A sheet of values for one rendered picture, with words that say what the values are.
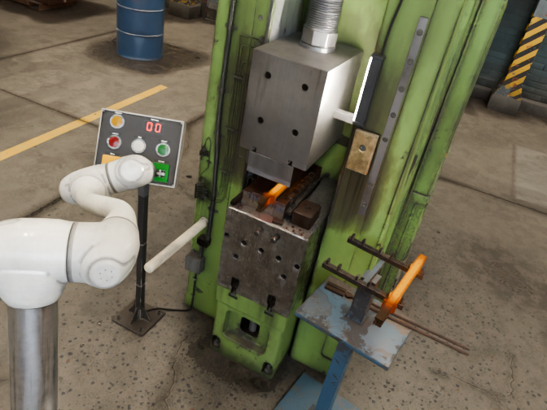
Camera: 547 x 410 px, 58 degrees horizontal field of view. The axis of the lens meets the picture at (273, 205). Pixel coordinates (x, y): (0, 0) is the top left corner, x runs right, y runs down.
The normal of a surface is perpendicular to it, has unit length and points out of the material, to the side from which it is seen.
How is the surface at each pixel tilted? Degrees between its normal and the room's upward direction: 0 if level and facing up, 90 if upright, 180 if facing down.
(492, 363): 0
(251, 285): 90
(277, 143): 90
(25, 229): 17
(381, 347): 0
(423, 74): 90
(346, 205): 90
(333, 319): 0
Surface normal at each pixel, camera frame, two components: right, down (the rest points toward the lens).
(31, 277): 0.25, 0.40
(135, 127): 0.07, 0.06
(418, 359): 0.17, -0.83
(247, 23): -0.44, 0.43
